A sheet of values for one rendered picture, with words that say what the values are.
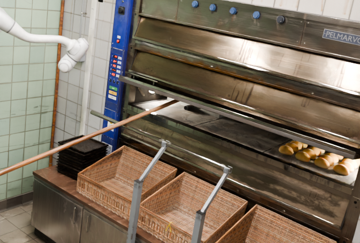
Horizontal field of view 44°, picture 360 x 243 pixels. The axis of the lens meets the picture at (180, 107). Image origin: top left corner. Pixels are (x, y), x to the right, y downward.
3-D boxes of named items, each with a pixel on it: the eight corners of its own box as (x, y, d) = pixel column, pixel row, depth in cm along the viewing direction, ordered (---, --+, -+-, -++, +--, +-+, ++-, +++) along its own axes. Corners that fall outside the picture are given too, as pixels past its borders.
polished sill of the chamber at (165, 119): (132, 108, 361) (133, 103, 360) (354, 192, 260) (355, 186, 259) (127, 109, 356) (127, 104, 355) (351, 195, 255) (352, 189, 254)
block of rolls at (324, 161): (309, 136, 344) (311, 129, 343) (373, 156, 317) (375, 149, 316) (275, 152, 297) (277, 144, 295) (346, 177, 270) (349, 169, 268)
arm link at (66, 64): (67, 73, 338) (79, 60, 336) (65, 77, 323) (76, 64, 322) (56, 64, 335) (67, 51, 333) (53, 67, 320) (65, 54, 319)
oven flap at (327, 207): (123, 135, 361) (132, 112, 362) (340, 229, 260) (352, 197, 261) (120, 134, 357) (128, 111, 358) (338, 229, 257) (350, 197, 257)
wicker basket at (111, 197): (120, 175, 367) (124, 144, 360) (173, 201, 336) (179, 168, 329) (74, 191, 329) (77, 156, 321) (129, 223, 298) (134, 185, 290)
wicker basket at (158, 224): (178, 204, 334) (184, 170, 326) (242, 237, 301) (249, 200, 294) (133, 225, 296) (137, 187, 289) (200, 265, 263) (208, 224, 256)
